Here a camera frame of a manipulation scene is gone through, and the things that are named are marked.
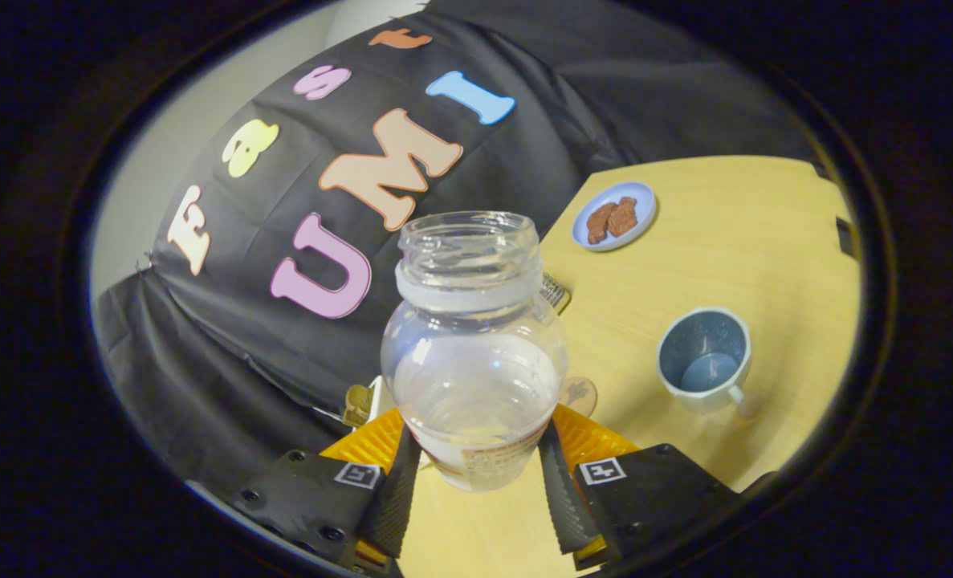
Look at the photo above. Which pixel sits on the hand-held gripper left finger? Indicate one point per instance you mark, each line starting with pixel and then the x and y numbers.
pixel 392 498

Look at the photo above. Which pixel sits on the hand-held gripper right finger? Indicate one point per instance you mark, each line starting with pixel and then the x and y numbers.
pixel 564 506

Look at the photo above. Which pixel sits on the printed round coaster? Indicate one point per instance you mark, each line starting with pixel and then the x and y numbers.
pixel 582 395

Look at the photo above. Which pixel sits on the clear plastic bottle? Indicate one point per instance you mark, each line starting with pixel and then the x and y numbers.
pixel 476 361

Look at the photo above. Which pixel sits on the white cup blue inside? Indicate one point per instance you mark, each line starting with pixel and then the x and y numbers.
pixel 705 353

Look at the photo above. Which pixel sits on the square glass container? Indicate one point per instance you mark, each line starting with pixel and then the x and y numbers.
pixel 556 293

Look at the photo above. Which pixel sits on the brown meat piece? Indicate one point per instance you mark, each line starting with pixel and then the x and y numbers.
pixel 599 225
pixel 625 215

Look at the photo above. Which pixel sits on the wooden table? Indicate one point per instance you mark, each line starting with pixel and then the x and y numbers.
pixel 725 241

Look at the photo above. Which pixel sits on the light blue plate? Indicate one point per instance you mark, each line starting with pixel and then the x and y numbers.
pixel 641 201

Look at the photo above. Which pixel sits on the black backdrop cloth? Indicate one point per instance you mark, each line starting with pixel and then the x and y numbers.
pixel 524 144

